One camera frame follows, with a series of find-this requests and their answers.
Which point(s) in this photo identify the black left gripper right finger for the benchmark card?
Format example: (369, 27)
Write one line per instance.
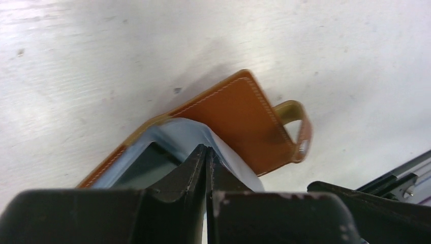
(235, 214)

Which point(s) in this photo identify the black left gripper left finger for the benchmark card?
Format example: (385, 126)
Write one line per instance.
(169, 211)

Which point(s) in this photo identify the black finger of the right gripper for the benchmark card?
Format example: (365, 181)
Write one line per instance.
(380, 220)

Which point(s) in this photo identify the brown leather card holder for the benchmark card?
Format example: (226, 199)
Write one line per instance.
(238, 111)

